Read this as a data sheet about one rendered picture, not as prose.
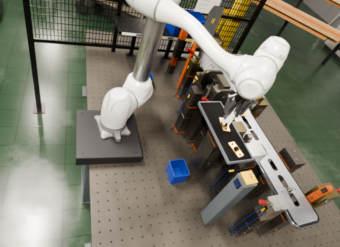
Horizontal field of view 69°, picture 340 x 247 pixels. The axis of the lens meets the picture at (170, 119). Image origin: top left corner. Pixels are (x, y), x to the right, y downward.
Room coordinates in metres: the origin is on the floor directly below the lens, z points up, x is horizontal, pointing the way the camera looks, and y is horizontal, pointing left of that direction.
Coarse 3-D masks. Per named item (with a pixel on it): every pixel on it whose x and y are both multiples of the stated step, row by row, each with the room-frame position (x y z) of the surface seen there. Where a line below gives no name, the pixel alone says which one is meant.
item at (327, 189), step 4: (320, 188) 0.89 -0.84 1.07; (324, 188) 0.88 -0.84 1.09; (328, 188) 0.88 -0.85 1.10; (332, 188) 0.88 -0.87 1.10; (316, 192) 0.88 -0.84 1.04; (320, 192) 0.87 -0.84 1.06; (324, 192) 0.86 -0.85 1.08; (328, 192) 0.86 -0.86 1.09; (308, 196) 0.87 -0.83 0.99; (312, 196) 0.87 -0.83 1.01; (316, 196) 0.86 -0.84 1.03; (320, 196) 0.86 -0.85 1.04; (312, 200) 0.85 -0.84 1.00
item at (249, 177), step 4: (240, 172) 0.70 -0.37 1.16; (244, 172) 0.70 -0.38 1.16; (248, 172) 0.71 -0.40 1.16; (252, 172) 0.72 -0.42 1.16; (244, 176) 0.68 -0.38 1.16; (248, 176) 0.69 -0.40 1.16; (252, 176) 0.70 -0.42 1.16; (244, 180) 0.67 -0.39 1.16; (248, 180) 0.67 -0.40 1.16; (252, 180) 0.68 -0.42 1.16; (256, 180) 0.69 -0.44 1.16; (248, 184) 0.65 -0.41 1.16
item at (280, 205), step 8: (272, 200) 0.70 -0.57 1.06; (280, 200) 0.72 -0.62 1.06; (256, 208) 0.70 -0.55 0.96; (264, 208) 0.68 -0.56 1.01; (272, 208) 0.67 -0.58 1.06; (280, 208) 0.68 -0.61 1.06; (248, 216) 0.69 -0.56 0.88; (256, 216) 0.68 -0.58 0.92; (264, 216) 0.66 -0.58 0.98; (272, 216) 0.68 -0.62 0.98; (232, 224) 0.71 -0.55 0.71; (240, 224) 0.69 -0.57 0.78; (248, 224) 0.68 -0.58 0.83; (256, 224) 0.67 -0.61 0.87; (240, 232) 0.66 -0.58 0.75; (248, 232) 0.69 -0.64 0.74
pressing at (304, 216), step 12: (204, 60) 1.72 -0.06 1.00; (240, 120) 1.22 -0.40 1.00; (252, 120) 1.27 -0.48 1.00; (264, 144) 1.10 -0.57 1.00; (276, 156) 1.05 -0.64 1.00; (264, 168) 0.93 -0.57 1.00; (276, 180) 0.88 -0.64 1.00; (288, 180) 0.91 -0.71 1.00; (276, 192) 0.80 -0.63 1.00; (300, 192) 0.87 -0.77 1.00; (288, 204) 0.76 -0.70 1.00; (300, 204) 0.79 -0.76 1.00; (288, 216) 0.70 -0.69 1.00; (300, 216) 0.73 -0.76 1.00; (312, 216) 0.76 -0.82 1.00; (300, 228) 0.67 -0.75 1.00
